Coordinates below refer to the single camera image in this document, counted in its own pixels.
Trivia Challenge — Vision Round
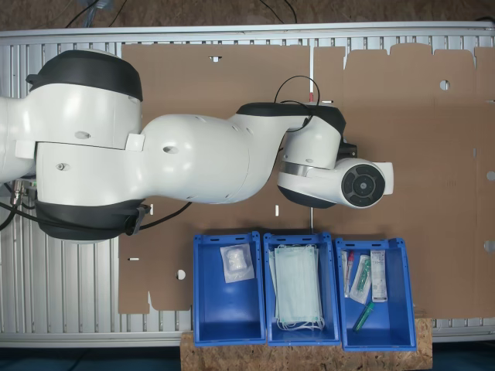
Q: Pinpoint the clear packet with green syringe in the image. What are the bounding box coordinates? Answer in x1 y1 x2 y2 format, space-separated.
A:
349 254 373 304

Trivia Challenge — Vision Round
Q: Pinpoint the clear red-capped swab packet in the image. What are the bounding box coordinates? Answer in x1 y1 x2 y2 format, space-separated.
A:
341 250 356 298

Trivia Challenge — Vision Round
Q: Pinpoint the green syringe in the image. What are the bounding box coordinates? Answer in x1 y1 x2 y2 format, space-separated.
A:
353 301 376 333

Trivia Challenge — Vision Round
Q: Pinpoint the blue plastic storage bin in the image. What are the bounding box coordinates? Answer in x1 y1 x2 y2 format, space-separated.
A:
334 237 418 352
192 230 268 346
262 231 342 347

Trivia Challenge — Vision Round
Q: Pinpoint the black arm base cable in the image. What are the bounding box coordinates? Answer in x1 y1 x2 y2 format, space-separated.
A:
0 181 193 233

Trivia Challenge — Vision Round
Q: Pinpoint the chipboard wooden board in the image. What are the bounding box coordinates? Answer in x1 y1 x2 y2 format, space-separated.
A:
179 317 433 370

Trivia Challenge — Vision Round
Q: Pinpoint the long white printed packet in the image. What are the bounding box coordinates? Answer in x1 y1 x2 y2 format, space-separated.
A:
370 249 388 304

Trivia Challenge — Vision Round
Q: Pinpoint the grey bundled cable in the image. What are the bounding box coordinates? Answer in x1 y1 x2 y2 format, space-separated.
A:
87 0 117 16

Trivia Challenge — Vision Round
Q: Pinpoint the clear cotton packet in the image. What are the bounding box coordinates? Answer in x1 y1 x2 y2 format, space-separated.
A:
219 244 256 285

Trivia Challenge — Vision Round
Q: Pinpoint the brown cardboard sheet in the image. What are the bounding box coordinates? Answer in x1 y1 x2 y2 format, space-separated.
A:
312 45 495 320
117 43 312 315

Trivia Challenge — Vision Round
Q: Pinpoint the pale surgical face mask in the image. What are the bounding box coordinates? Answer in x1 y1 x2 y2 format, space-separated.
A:
273 243 324 332

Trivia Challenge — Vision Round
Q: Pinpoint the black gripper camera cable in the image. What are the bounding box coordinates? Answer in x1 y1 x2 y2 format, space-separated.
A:
274 76 323 117

